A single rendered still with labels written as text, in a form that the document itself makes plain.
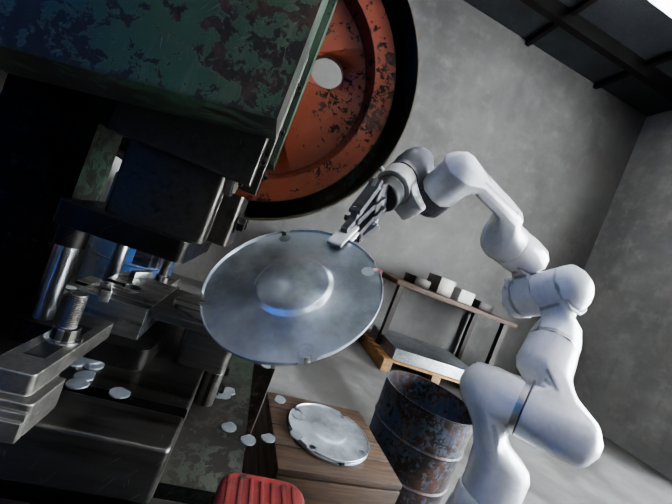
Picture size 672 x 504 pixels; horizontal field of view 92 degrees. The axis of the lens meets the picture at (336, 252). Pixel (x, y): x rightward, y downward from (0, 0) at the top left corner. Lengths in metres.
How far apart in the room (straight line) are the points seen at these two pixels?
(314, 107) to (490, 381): 0.80
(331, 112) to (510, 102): 4.32
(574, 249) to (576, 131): 1.64
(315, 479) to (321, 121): 0.99
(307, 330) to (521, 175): 4.79
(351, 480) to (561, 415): 0.61
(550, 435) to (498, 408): 0.09
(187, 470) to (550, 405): 0.62
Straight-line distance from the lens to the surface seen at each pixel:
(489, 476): 0.82
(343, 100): 1.00
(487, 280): 4.89
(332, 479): 1.11
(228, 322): 0.50
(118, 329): 0.54
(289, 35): 0.41
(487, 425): 0.79
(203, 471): 0.50
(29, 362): 0.42
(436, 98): 4.61
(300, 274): 0.54
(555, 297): 0.94
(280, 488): 0.33
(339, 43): 1.05
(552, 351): 0.87
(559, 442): 0.78
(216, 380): 0.57
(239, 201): 0.51
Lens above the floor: 0.96
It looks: 1 degrees down
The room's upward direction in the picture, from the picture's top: 21 degrees clockwise
